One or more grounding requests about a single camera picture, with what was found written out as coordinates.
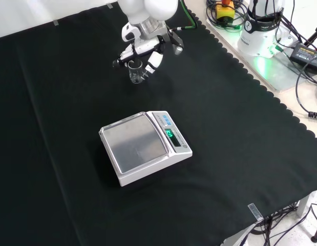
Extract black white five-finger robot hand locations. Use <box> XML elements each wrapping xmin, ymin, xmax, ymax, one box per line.
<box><xmin>112</xmin><ymin>22</ymin><xmax>166</xmax><ymax>79</ymax></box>

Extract small clear glass beaker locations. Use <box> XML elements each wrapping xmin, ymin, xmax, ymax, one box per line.
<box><xmin>127</xmin><ymin>61</ymin><xmax>144</xmax><ymax>85</ymax></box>

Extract yellow emergency stop button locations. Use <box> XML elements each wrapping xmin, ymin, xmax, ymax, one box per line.
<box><xmin>216</xmin><ymin>0</ymin><xmax>236</xmax><ymax>22</ymax></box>

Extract white electronic balance steel pan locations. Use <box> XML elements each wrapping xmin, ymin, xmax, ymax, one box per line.
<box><xmin>98</xmin><ymin>110</ymin><xmax>194</xmax><ymax>188</ymax></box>

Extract black scalloped table cloth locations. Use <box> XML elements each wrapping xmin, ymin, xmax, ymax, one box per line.
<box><xmin>0</xmin><ymin>0</ymin><xmax>317</xmax><ymax>246</ymax></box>

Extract black power adapter brick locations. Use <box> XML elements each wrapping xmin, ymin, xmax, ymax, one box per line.
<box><xmin>289</xmin><ymin>43</ymin><xmax>317</xmax><ymax>70</ymax></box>

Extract black tripod leg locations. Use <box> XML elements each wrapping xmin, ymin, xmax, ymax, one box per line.
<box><xmin>304</xmin><ymin>22</ymin><xmax>317</xmax><ymax>45</ymax></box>

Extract clear tape strip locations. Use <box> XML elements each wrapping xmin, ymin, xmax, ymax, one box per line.
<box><xmin>247</xmin><ymin>202</ymin><xmax>264</xmax><ymax>222</ymax></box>

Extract grey table leg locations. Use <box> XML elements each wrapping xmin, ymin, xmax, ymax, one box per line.
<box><xmin>297</xmin><ymin>194</ymin><xmax>312</xmax><ymax>219</ymax></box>

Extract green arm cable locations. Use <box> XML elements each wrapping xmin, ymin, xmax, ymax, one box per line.
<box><xmin>176</xmin><ymin>0</ymin><xmax>199</xmax><ymax>32</ymax></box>

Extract grey metal base plate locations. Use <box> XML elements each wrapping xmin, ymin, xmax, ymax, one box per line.
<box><xmin>206</xmin><ymin>16</ymin><xmax>317</xmax><ymax>92</ymax></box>

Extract black adapter power cable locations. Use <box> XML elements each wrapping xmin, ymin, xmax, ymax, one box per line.
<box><xmin>294</xmin><ymin>63</ymin><xmax>317</xmax><ymax>119</ymax></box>

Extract black floor cables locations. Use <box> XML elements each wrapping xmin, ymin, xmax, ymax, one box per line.
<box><xmin>246</xmin><ymin>202</ymin><xmax>317</xmax><ymax>246</ymax></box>

